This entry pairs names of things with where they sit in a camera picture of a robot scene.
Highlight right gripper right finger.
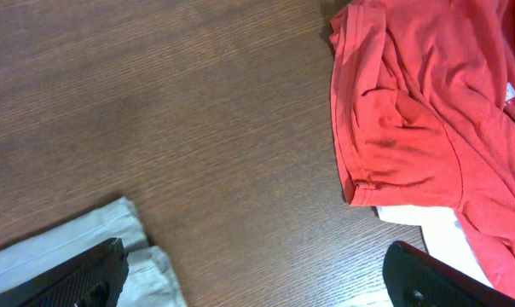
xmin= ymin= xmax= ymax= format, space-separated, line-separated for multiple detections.
xmin=382 ymin=240 xmax=515 ymax=307

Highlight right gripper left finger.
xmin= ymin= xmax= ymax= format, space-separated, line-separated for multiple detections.
xmin=0 ymin=238 xmax=129 ymax=307

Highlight white garment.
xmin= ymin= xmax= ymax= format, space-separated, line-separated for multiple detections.
xmin=376 ymin=205 xmax=493 ymax=288

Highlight khaki beige trousers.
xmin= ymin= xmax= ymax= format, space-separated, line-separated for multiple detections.
xmin=0 ymin=197 xmax=186 ymax=307

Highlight red t-shirt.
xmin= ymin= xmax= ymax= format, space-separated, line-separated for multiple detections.
xmin=330 ymin=0 xmax=515 ymax=298

